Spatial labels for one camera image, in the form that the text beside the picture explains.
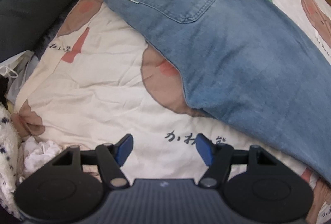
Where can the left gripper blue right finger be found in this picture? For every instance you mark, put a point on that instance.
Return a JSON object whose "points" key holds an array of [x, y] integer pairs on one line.
{"points": [[205, 148]]}

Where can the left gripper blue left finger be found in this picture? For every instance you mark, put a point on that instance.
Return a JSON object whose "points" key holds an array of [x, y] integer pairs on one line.
{"points": [[122, 149]]}

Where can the blue-grey denim pants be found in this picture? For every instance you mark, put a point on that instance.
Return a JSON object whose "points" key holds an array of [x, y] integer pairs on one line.
{"points": [[246, 64]]}

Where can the cream bear-print quilt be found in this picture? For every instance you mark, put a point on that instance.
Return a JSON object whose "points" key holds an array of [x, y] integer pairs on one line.
{"points": [[99, 80]]}

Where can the white crumpled cloth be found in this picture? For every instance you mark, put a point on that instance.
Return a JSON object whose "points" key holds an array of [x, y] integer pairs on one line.
{"points": [[33, 155]]}

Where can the black white patterned blanket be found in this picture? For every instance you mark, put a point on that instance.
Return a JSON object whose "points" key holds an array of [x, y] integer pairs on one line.
{"points": [[9, 142]]}

